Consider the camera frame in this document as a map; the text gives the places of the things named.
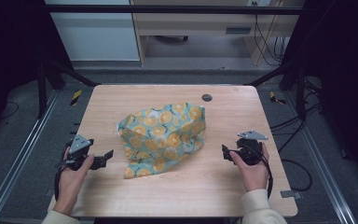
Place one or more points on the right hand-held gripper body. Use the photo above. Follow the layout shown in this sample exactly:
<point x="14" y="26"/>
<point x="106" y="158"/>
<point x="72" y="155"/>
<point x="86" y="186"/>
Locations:
<point x="250" y="150"/>

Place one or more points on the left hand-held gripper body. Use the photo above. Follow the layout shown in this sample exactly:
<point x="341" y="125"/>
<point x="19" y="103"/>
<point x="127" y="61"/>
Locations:
<point x="79" y="144"/>

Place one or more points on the teal cloth with orange print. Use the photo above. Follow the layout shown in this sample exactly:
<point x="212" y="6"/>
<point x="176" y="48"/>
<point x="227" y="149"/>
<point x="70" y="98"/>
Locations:
<point x="161" y="137"/>

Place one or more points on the person's right hand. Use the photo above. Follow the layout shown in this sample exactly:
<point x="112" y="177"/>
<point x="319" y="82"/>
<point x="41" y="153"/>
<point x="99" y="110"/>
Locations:
<point x="254" y="175"/>

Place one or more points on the person's left hand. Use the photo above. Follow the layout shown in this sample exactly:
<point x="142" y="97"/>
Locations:
<point x="71" y="183"/>

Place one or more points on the yellow black floor tape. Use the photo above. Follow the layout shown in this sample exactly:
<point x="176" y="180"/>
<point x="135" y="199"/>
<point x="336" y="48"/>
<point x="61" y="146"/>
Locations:
<point x="275" y="98"/>
<point x="76" y="97"/>

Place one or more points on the grey round table grommet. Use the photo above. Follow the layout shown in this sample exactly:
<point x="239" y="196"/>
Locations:
<point x="206" y="97"/>

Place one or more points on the grey metal table clip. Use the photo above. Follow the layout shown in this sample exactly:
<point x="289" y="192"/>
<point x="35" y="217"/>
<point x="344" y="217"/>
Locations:
<point x="290" y="194"/>

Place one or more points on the white cabinet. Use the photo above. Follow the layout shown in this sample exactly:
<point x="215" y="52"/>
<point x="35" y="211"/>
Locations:
<point x="96" y="34"/>

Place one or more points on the black curtain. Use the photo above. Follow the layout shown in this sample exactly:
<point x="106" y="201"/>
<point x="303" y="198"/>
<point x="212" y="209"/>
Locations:
<point x="345" y="77"/>
<point x="9" y="56"/>

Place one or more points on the aluminium floor rail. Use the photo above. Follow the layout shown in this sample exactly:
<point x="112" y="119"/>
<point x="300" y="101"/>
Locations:
<point x="323" y="161"/>
<point x="18" y="158"/>

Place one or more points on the black metal frame stand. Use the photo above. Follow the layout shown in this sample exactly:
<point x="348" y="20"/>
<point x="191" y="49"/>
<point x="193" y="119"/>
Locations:
<point x="300" y="93"/>
<point x="42" y="90"/>

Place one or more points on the black horizontal frame bar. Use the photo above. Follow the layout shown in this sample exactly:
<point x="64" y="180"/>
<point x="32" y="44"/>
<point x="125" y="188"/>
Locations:
<point x="167" y="9"/>

